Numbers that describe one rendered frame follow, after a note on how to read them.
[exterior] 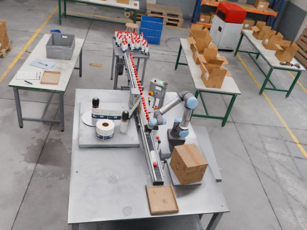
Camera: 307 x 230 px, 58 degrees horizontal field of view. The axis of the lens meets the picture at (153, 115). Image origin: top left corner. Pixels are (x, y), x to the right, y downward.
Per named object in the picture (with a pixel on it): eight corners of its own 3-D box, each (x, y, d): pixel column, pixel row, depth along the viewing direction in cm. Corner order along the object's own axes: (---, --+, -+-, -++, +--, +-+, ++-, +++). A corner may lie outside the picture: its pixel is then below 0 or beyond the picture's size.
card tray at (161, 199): (145, 187, 275) (146, 184, 272) (170, 185, 281) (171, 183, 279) (150, 214, 252) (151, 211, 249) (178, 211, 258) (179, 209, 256)
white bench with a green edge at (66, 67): (47, 70, 578) (44, 33, 531) (84, 75, 588) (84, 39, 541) (15, 129, 426) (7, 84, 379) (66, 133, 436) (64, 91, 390)
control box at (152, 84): (150, 91, 333) (153, 77, 322) (164, 96, 329) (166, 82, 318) (147, 95, 325) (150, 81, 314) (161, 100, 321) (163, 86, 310)
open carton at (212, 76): (194, 76, 495) (199, 57, 473) (220, 78, 506) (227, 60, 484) (200, 87, 465) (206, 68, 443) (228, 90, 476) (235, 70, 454)
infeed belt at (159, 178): (133, 93, 405) (133, 91, 403) (138, 94, 407) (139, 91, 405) (154, 184, 278) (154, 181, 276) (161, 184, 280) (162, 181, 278)
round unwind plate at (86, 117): (82, 111, 347) (82, 110, 346) (107, 111, 355) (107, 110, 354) (81, 126, 323) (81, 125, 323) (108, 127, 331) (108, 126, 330)
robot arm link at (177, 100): (186, 85, 306) (150, 111, 314) (189, 90, 298) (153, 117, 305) (190, 91, 313) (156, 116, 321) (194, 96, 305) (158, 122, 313)
